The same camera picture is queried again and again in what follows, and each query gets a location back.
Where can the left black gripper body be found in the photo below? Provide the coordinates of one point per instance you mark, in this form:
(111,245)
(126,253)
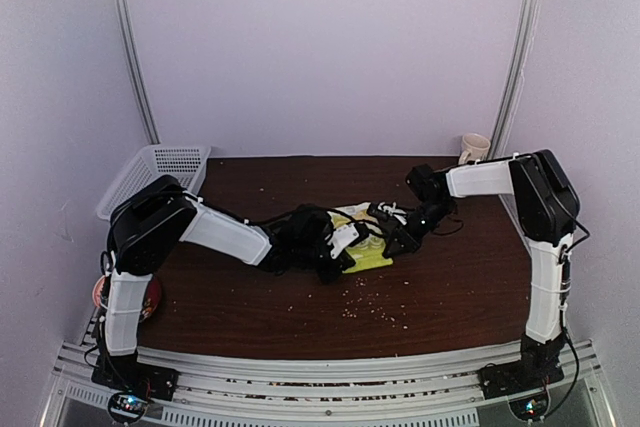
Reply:
(306,257)

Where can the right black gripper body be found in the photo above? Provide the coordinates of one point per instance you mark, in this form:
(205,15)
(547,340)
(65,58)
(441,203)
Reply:
(435,213)

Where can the yellow green patterned towel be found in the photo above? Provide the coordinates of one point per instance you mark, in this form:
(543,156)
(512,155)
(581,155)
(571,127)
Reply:
(368,254)

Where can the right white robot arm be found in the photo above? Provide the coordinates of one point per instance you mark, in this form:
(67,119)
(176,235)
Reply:
(547,209)

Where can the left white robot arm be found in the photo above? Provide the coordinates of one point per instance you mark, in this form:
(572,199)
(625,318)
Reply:
(145,229)

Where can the cream ceramic mug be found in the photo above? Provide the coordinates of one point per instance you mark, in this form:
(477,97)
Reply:
(474,147)

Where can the white plastic basket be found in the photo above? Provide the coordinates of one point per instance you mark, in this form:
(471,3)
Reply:
(185,163)

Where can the dark red floral bowl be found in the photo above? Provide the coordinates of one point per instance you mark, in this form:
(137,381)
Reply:
(152,299)

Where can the red white patterned bowl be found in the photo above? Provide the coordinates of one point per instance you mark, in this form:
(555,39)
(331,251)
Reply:
(100,292)

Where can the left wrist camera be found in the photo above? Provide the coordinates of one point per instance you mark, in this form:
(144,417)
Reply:
(346,236)

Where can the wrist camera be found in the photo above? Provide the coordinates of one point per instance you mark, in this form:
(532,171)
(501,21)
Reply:
(346,236)
(385,212)

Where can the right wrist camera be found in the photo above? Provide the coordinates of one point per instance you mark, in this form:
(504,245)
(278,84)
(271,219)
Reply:
(385,212)

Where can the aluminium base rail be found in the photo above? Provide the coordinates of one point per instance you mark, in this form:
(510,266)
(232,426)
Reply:
(439,389)

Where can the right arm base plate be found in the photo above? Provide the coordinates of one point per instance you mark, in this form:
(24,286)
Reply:
(498,380)

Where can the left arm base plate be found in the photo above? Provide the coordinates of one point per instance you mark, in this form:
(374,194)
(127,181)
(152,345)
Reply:
(145,379)

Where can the right aluminium frame post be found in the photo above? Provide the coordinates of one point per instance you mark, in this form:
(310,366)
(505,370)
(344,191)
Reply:
(515,78)

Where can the aluminium frame post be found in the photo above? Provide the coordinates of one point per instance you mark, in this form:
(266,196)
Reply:
(515,78)
(135,71)

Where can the left aluminium frame post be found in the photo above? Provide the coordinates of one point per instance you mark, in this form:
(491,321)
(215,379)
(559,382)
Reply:
(135,71)

